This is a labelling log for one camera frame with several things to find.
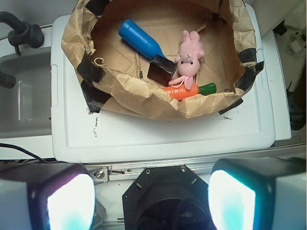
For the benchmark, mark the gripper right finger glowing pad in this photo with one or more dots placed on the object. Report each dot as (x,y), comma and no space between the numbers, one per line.
(259,194)

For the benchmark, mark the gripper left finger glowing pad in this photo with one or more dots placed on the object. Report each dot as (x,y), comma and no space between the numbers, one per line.
(46,196)

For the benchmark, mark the blue plastic bottle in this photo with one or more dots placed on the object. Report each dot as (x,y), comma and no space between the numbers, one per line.
(130,32)

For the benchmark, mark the white plastic bin lid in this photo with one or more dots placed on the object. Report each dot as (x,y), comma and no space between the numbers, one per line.
(81,136)

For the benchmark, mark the orange toy carrot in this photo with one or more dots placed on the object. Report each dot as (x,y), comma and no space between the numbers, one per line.
(179,92)

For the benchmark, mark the crumpled brown paper bag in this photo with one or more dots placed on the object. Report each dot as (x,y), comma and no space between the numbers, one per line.
(113,75)

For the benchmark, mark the black tape block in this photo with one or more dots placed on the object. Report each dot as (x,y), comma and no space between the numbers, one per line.
(161,70)

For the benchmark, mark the pink plush bunny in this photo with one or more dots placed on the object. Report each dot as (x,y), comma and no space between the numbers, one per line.
(188,60)

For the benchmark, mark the black faucet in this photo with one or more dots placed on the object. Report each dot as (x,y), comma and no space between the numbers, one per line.
(22,32)

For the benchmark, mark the aluminium rail with bolt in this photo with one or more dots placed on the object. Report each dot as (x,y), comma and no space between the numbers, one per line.
(120,172)

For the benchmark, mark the black octagonal mount plate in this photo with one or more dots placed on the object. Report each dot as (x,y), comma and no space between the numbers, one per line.
(167,198)

